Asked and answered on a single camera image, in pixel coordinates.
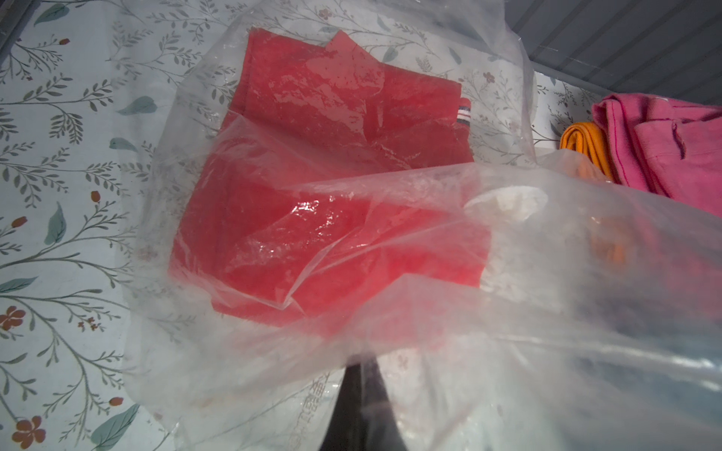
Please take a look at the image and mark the white round bag valve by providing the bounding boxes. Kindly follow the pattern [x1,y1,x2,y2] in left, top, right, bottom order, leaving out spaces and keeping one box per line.
[464,185,549,223]

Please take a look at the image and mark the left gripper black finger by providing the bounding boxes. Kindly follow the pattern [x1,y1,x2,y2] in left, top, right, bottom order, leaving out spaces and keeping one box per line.
[320,360,406,451]

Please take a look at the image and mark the pink cloth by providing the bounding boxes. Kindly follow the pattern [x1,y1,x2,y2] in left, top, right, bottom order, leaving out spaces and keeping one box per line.
[592,94,721,217]

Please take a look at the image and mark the orange trousers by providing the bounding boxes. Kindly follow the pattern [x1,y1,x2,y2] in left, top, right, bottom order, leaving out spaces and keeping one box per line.
[560,122,617,182]

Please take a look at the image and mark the folded red cloth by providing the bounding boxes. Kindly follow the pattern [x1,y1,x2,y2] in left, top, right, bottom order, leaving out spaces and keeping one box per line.
[169,29,490,326]

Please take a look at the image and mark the clear plastic vacuum bag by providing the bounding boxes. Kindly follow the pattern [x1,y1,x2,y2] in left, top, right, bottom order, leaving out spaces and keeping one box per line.
[126,1,721,450]

